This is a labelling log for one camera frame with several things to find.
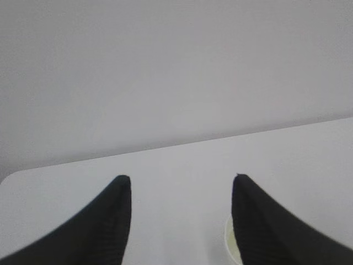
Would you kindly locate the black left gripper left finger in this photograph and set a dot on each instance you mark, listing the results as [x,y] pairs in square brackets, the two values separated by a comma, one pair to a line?
[97,234]

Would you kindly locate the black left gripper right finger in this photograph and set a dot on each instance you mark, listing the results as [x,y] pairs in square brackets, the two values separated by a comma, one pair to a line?
[267,233]

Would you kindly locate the white paper cup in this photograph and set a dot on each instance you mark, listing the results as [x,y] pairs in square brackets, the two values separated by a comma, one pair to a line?
[230,243]

